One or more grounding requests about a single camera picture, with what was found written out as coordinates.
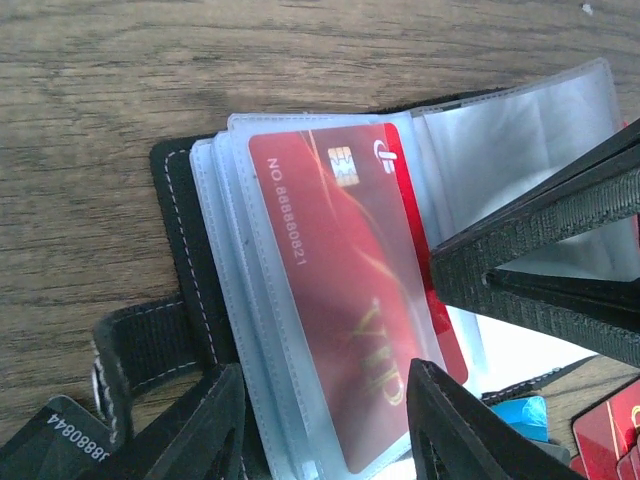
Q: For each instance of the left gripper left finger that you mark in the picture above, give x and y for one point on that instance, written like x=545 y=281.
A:
x=199 y=437

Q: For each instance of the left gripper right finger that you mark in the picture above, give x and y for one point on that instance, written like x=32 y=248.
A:
x=455 y=436

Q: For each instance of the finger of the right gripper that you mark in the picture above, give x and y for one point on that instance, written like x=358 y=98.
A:
x=561 y=259

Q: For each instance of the black card holder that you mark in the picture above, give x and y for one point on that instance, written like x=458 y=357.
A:
x=472 y=154

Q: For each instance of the blue VIP card pile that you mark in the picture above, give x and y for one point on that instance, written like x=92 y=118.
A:
x=527 y=416

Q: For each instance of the black VIP card pile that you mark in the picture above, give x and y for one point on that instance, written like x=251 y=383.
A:
x=62 y=441

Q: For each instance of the red VIP card pile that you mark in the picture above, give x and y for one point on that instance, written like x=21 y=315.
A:
x=606 y=433

